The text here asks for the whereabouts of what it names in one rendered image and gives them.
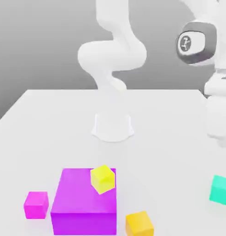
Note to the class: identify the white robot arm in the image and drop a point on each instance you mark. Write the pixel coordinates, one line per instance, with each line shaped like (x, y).
(112, 53)

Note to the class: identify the small magenta cube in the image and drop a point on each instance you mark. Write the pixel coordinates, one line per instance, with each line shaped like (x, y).
(36, 205)

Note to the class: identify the small teal cube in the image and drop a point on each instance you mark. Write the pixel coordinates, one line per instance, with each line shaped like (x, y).
(221, 190)

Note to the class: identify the large purple box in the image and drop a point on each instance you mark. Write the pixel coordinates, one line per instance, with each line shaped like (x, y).
(81, 202)

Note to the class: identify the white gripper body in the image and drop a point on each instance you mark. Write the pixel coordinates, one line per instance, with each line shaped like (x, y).
(218, 118)

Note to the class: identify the small yellow cube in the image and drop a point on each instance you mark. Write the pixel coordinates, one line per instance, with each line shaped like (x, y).
(102, 179)

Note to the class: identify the small orange cube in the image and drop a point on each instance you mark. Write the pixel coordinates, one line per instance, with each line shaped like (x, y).
(139, 224)

